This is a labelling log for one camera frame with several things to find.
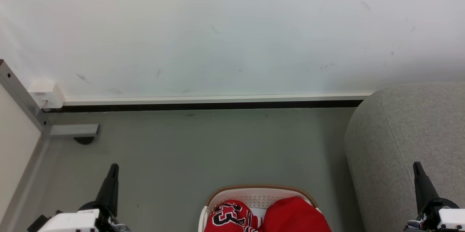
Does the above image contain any white black wall baseboard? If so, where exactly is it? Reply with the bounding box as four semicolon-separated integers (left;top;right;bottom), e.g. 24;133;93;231
44;92;374;113

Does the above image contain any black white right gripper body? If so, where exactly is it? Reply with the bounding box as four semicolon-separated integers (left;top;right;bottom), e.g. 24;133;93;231
404;198;465;232

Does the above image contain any grey fabric sofa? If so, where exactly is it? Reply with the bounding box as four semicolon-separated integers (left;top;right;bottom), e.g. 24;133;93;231
344;83;465;232

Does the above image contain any white laundry basket brown rim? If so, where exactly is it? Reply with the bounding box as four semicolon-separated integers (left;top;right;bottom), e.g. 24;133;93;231
198;184;322;232

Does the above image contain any white partition panel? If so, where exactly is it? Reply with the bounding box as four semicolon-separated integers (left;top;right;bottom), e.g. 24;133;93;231
0;87;42;211

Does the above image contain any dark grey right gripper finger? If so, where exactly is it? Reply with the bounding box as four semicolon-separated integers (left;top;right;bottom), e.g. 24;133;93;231
413;162;428;212
417;162;440;203

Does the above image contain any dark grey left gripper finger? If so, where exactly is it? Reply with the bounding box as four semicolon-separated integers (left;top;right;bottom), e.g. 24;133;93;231
96;164;115;211
107;164;119;216

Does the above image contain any white cloth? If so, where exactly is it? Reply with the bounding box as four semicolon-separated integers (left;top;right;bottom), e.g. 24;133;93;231
251;207;271;221

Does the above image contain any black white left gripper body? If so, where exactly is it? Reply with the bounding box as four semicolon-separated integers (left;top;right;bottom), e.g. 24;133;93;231
27;202;129;232

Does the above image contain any white wall socket box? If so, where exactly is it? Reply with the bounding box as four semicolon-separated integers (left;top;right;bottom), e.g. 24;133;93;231
28;81;66;109

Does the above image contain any red jersey black number print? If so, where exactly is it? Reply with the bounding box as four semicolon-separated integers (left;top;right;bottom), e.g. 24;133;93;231
204;200;263;232

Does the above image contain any plain red garment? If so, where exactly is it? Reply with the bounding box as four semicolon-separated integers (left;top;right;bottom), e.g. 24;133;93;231
259;196;332;232

